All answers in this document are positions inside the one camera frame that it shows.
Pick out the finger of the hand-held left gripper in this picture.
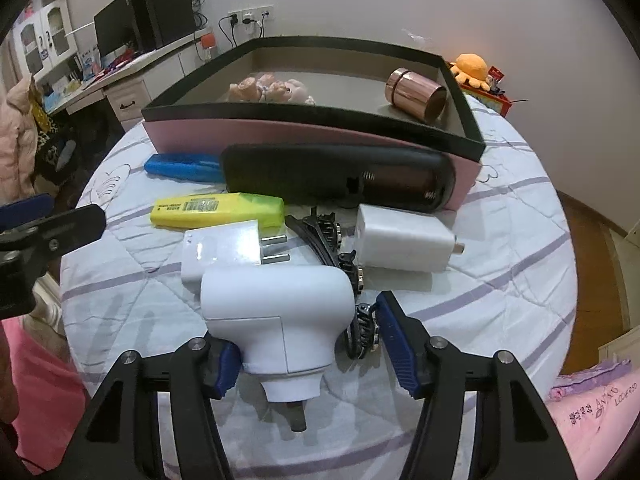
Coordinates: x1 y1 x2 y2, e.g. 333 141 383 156
0 204 107 261
0 194 55 233

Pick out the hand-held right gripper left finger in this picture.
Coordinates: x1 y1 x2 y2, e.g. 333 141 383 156
50 337 244 480

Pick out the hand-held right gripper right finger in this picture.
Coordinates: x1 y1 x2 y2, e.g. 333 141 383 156
376 291 581 480

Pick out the white wall charger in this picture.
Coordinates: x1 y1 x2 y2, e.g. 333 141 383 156
354 203 466 274

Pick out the yellow highlighter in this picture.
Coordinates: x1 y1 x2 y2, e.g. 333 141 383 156
151 192 285 231

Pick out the black remote control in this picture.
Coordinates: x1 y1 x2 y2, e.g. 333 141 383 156
220 143 457 214

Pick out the black and pink storage box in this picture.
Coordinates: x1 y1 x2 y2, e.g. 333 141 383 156
141 36 487 214

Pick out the dark patterned cloth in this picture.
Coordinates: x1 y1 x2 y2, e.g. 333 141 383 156
29 94 79 187

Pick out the beige padded jacket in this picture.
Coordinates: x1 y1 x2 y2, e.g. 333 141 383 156
0 74 42 197

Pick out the black hair claw clip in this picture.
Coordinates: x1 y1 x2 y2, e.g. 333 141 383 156
284 206 385 361

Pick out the pink cloth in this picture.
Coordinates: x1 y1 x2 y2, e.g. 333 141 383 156
0 316 92 467

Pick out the white two-pin power adapter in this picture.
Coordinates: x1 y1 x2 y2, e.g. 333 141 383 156
181 219 287 286

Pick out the blue plastic tool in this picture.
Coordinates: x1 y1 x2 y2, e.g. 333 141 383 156
144 152 226 184

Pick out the white quilted tablecloth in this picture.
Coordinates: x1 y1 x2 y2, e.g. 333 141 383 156
60 94 579 480

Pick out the white desk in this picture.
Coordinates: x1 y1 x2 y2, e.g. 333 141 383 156
42 26 212 137

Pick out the white glass-door cabinet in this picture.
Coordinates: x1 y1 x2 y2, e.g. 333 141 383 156
12 0 77 80

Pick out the black computer monitor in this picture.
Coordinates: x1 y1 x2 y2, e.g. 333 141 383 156
93 0 134 59

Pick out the pink embroidered pillow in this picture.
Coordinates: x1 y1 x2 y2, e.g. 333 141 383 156
545 357 640 480

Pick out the black computer tower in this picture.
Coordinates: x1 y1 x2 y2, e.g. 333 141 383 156
131 0 197 52

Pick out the pink plush toy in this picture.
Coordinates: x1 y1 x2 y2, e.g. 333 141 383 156
228 72 317 106

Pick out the pink packet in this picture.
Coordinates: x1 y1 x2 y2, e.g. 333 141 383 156
384 66 449 124

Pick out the red printed box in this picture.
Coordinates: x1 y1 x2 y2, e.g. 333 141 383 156
459 66 514 119

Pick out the orange octopus plush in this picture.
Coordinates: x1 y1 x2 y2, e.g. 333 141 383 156
448 53 494 92

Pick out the black power cable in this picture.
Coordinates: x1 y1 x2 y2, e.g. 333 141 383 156
218 14 242 50

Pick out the white wall power outlet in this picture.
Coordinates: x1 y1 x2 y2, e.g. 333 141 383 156
227 5 276 26

